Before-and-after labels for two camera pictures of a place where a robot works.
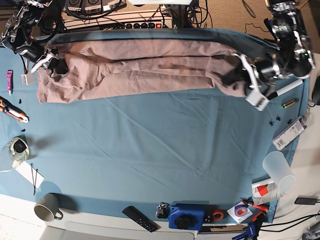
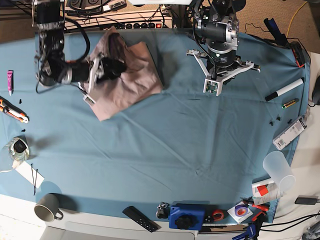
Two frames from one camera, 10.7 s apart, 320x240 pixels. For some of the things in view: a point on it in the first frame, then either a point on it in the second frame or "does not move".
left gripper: [38, 53] to [110, 67]
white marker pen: [279, 92] does not move
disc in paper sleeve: [240, 212] does not move
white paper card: [25, 170] does not move
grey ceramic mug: [47, 207] does not move
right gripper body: [263, 75] to [216, 76]
